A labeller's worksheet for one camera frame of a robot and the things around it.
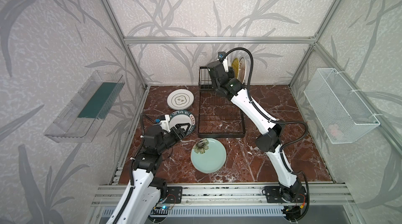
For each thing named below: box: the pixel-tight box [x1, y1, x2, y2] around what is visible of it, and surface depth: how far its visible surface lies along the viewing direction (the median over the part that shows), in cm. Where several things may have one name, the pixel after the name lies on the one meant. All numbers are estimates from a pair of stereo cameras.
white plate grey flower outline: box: [166, 88, 195, 111], surface depth 114 cm
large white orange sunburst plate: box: [221, 56, 229, 73], surface depth 71 cm
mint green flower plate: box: [190, 138, 227, 174], surface depth 86 cm
